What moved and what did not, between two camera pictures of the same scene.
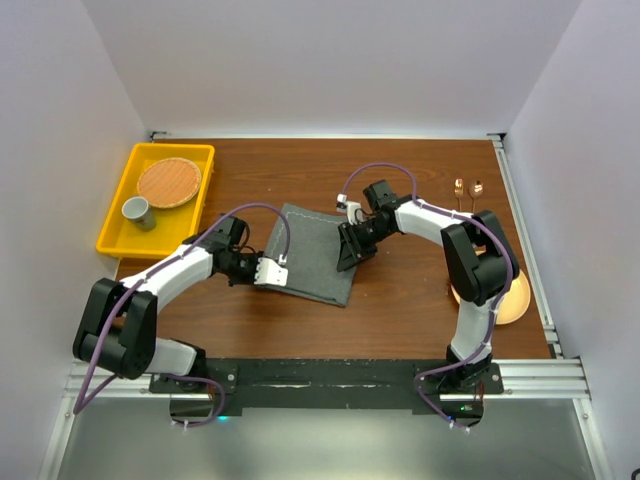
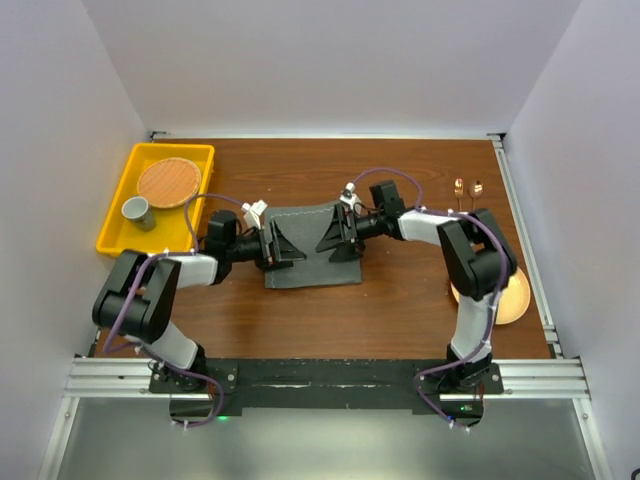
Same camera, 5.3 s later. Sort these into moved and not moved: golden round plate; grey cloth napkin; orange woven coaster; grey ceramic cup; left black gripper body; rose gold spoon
Moved: grey cloth napkin; left black gripper body
Not moved: rose gold spoon; golden round plate; orange woven coaster; grey ceramic cup
